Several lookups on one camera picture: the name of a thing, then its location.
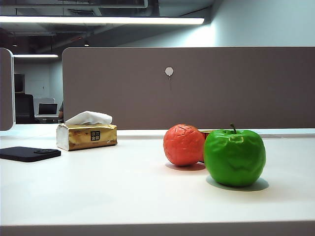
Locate gold tissue pack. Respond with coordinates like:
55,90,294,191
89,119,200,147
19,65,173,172
56,110,118,151

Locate white adhesive hook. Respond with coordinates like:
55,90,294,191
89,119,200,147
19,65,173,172
164,66,174,85

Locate black office chair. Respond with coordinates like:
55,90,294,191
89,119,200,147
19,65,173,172
14,93,40,124

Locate black smartphone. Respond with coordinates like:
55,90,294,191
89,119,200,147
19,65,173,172
0,146,62,163

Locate green plastic apple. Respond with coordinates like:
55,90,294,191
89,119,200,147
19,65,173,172
203,122,267,187

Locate narrow brown desk partition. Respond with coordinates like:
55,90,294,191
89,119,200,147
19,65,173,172
0,47,15,131

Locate wide brown desk partition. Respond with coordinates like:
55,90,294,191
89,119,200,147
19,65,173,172
62,46,315,130

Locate orange plastic fruit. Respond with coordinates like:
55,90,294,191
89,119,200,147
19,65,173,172
163,123,206,167

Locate long ceiling light strip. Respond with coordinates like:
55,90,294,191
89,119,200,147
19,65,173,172
0,16,206,25

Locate dark background cabinet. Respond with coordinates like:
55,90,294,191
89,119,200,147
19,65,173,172
14,73,26,93

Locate background laptop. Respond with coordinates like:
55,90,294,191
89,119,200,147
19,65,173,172
38,103,59,116

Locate short ceiling light strip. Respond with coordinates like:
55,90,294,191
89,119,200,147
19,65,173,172
12,54,59,59

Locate Rubik's cube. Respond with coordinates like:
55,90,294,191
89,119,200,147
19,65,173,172
198,129,217,163

